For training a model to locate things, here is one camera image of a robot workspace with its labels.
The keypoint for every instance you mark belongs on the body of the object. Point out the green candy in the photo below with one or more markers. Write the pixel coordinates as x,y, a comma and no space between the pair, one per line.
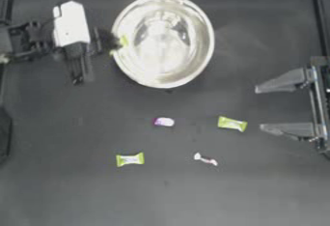
231,124
129,159
124,40

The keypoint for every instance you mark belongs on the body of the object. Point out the purple white candy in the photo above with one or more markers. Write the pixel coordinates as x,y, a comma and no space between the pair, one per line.
164,121

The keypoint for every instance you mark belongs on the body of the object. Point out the steel bowl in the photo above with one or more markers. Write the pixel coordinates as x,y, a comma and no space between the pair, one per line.
167,40

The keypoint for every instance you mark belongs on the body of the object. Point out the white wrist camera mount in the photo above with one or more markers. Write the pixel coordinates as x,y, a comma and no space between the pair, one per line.
71,23

